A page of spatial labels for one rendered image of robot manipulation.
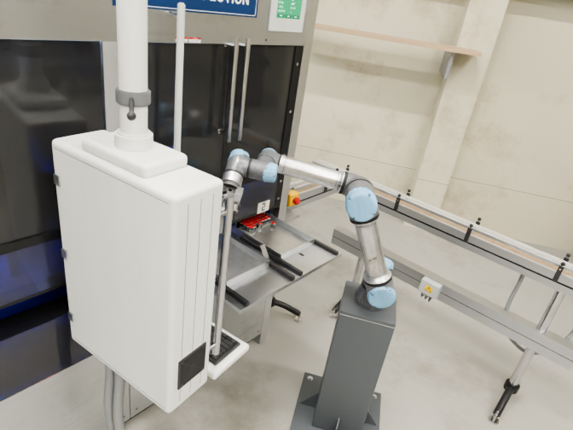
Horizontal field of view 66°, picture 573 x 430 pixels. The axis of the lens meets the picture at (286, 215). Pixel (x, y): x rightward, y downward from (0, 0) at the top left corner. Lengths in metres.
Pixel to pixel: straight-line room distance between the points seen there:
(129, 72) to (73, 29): 0.33
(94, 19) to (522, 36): 3.91
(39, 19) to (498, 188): 4.42
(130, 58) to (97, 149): 0.26
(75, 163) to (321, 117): 3.68
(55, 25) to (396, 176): 3.97
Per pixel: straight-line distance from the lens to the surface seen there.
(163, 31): 1.62
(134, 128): 1.22
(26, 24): 1.42
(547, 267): 2.67
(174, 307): 1.24
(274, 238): 2.26
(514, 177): 5.04
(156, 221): 1.13
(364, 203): 1.65
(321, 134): 4.82
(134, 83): 1.19
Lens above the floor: 2.01
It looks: 27 degrees down
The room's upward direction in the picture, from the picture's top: 9 degrees clockwise
